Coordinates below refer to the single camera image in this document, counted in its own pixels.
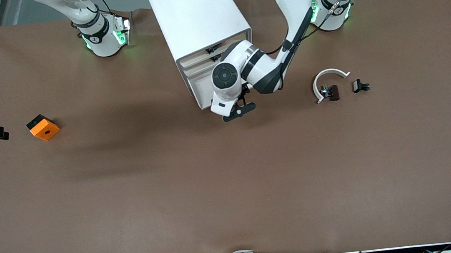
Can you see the orange block with black side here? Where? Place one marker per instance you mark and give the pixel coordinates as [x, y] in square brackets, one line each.
[45, 130]

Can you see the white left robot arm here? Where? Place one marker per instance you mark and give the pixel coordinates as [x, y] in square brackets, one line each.
[228, 76]

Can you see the small black connector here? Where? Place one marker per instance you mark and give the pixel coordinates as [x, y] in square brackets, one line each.
[358, 85]

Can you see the white drawer cabinet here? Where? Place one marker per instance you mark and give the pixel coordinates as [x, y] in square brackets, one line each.
[197, 16]

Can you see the small brown component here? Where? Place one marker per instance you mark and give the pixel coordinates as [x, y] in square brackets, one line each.
[334, 93]

